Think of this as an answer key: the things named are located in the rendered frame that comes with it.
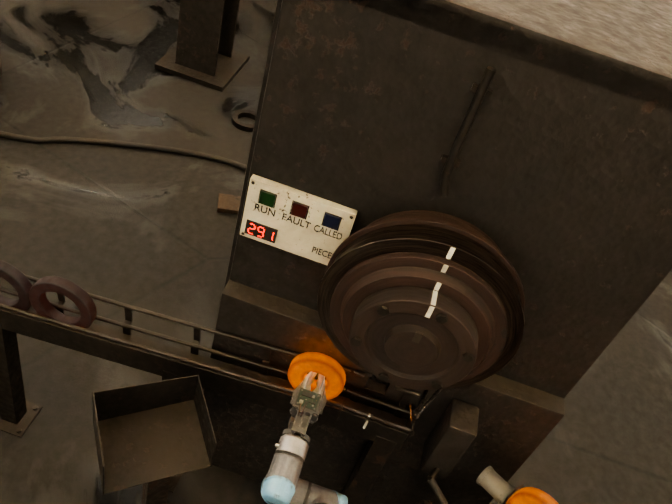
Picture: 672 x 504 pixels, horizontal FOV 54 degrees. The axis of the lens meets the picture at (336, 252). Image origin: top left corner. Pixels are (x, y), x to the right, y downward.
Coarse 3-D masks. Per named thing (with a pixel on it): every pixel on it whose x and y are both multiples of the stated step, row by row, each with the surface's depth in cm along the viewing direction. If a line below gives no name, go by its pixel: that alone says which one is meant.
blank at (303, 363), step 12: (300, 360) 173; (312, 360) 172; (324, 360) 172; (288, 372) 176; (300, 372) 175; (324, 372) 173; (336, 372) 172; (312, 384) 179; (336, 384) 175; (336, 396) 178
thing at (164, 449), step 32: (160, 384) 168; (192, 384) 173; (96, 416) 156; (128, 416) 172; (160, 416) 173; (192, 416) 175; (96, 448) 165; (128, 448) 166; (160, 448) 167; (192, 448) 169; (128, 480) 160; (160, 480) 177
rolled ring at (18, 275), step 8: (0, 264) 178; (8, 264) 179; (0, 272) 178; (8, 272) 178; (16, 272) 179; (8, 280) 179; (16, 280) 178; (24, 280) 180; (16, 288) 180; (24, 288) 180; (0, 296) 189; (24, 296) 182; (8, 304) 187; (16, 304) 185; (24, 304) 184
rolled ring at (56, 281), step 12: (48, 276) 178; (36, 288) 178; (48, 288) 177; (60, 288) 176; (72, 288) 177; (36, 300) 182; (72, 300) 178; (84, 300) 178; (48, 312) 185; (60, 312) 188; (84, 312) 180; (96, 312) 183; (72, 324) 185; (84, 324) 183
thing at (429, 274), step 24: (360, 264) 141; (384, 264) 138; (408, 264) 137; (432, 264) 135; (456, 264) 136; (336, 288) 146; (360, 288) 142; (384, 288) 140; (432, 288) 137; (456, 288) 136; (480, 288) 136; (336, 312) 151; (480, 312) 138; (504, 312) 140; (480, 336) 142; (504, 336) 143; (480, 360) 147
